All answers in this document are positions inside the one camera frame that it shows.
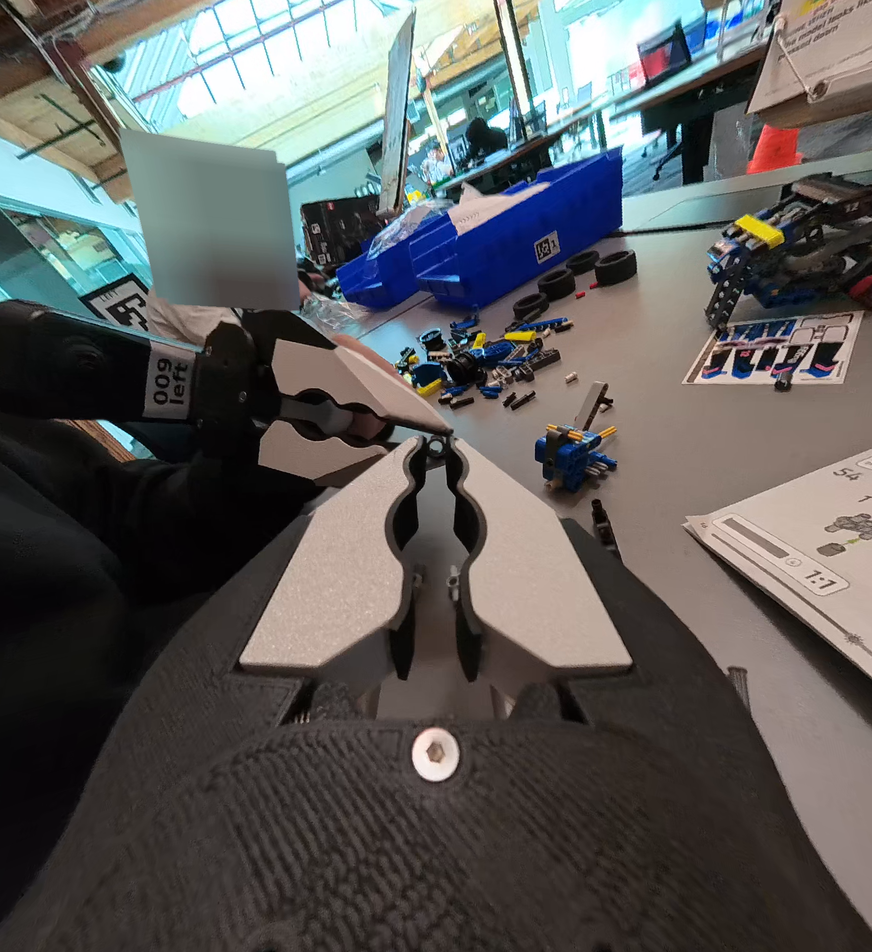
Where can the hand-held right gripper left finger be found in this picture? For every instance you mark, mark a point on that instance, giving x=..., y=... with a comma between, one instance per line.
x=317, y=595

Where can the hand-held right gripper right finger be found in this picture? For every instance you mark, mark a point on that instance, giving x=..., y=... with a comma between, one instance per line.
x=547, y=595

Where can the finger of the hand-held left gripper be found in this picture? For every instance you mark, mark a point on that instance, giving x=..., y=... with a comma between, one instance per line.
x=354, y=379
x=317, y=457

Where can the person's left forearm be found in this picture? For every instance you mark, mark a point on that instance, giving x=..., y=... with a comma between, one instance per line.
x=183, y=513

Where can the black lego beam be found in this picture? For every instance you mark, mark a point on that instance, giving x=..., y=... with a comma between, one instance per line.
x=604, y=524

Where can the pile of loose lego pieces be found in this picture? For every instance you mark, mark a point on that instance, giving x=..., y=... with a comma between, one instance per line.
x=480, y=357

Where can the small blue lego assembly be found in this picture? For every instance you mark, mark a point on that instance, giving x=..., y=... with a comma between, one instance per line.
x=570, y=454

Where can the black lego pin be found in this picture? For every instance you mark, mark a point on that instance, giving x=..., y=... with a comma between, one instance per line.
x=519, y=399

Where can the black lego tyre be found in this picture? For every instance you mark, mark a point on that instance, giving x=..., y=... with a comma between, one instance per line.
x=556, y=283
x=616, y=266
x=581, y=262
x=530, y=306

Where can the open lego instruction booklet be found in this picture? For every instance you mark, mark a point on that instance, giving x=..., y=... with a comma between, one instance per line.
x=815, y=565

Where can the small dark lego pin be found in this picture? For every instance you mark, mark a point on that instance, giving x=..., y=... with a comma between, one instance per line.
x=782, y=381

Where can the lego sticker sheet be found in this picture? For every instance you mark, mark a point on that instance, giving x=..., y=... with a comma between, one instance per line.
x=771, y=349

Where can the blue lego vehicle chassis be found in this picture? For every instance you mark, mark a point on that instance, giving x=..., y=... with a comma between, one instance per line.
x=793, y=253

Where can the person's left hand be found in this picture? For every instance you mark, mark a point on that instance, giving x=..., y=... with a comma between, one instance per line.
x=373, y=429

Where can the clear plastic bag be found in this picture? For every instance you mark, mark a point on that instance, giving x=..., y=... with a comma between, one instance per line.
x=332, y=309
x=406, y=223

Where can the framed black white marker sign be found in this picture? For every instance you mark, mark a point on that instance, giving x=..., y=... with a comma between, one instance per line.
x=120, y=303

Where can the blue plastic bin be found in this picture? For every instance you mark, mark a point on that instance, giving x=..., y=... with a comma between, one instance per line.
x=376, y=282
x=495, y=260

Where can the black cardboard box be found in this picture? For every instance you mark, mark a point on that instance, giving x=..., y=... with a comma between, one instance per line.
x=339, y=230

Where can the white paper sheet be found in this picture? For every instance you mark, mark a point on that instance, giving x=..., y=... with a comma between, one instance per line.
x=495, y=202

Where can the standing display board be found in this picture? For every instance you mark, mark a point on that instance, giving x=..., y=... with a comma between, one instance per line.
x=397, y=111

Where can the orange traffic cone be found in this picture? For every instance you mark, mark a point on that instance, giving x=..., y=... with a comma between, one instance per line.
x=774, y=149

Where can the paper instruction poster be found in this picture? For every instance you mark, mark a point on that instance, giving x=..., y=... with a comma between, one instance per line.
x=838, y=44

